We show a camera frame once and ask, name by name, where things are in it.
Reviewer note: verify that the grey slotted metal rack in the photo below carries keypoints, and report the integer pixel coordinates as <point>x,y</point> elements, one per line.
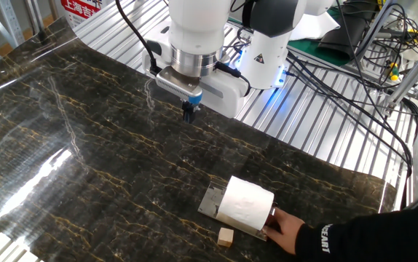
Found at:
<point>10,22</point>

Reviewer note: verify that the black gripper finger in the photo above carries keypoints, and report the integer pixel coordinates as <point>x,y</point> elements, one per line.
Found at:
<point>185,112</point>
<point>192,113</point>

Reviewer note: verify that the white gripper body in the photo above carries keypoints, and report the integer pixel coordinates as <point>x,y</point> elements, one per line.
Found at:
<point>227,96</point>

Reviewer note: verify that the green desk mat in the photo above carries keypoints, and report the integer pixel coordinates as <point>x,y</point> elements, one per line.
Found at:
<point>311,51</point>

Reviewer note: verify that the person's bare hand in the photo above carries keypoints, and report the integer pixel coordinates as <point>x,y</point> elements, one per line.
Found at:
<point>285,229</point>

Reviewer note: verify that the small wooden cube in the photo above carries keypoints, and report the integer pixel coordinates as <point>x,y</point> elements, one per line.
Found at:
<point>225,237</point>

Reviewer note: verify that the yellow green screwdriver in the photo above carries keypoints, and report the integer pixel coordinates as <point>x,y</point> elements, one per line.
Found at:
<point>394,72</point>

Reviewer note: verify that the black marble pattern mat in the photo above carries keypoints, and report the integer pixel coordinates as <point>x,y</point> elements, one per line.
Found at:
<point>121,153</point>

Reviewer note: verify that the slanted aluminium profile post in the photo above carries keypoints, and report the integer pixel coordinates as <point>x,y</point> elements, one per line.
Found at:
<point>413,72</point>

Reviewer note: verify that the white paper sheet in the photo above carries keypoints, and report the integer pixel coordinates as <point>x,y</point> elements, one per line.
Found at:
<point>314,29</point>

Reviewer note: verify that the shiny metal roll holder shelf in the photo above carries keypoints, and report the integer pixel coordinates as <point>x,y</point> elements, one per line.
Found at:
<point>210,202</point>

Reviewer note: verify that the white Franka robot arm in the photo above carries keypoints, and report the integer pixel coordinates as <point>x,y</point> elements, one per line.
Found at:
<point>194,22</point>

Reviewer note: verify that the black stand pole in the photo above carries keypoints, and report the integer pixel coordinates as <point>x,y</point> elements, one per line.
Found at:
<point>41,34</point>

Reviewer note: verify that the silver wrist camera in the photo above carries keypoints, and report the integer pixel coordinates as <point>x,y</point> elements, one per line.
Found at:
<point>176,85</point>

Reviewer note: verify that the black folded bag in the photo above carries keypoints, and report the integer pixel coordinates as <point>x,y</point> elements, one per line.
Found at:
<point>343,36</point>

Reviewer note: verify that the red and white sign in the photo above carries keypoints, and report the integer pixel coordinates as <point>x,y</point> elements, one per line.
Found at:
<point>79,11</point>

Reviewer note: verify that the forearm in black sleeve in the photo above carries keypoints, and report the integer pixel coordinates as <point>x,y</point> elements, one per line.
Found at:
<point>376,236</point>

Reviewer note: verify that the white toilet paper roll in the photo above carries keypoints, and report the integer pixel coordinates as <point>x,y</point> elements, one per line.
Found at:
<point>245,203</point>

